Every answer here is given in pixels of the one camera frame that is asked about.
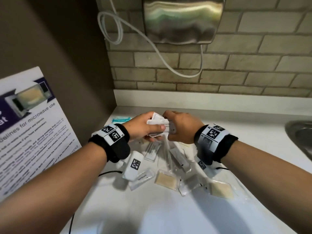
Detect person's left hand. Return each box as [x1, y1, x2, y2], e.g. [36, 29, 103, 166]
[121, 111, 166, 143]

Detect steel sink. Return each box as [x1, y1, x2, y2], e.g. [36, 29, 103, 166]
[284, 120, 312, 161]

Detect person's right hand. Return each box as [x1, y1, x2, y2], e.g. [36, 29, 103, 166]
[163, 110, 205, 145]

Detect white table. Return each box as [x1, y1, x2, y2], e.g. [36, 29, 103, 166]
[59, 106, 312, 234]

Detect person's left forearm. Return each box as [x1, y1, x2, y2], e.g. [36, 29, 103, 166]
[0, 141, 108, 234]

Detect stack of toothpaste sachets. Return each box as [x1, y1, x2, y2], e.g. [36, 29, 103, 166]
[128, 168, 156, 192]

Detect white and purple poster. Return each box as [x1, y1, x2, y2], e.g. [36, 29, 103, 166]
[0, 66, 82, 202]

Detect black wristband with marker tags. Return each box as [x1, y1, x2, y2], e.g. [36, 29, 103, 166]
[194, 123, 239, 166]
[88, 123, 131, 163]

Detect white looped wall cable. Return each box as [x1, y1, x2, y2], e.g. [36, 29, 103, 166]
[97, 0, 203, 78]

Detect stack of white wipe sachets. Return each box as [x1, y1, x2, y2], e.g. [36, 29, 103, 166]
[146, 112, 176, 138]
[143, 142, 162, 163]

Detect steel wall dispenser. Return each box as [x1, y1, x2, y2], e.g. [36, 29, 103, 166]
[142, 0, 226, 45]

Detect clear toothbrushes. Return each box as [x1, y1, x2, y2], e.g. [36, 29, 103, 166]
[162, 138, 174, 171]

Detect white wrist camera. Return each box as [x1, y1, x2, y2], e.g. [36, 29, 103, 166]
[195, 157, 217, 172]
[122, 151, 144, 182]

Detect row of teal wipe packets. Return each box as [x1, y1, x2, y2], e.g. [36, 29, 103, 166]
[111, 116, 132, 124]

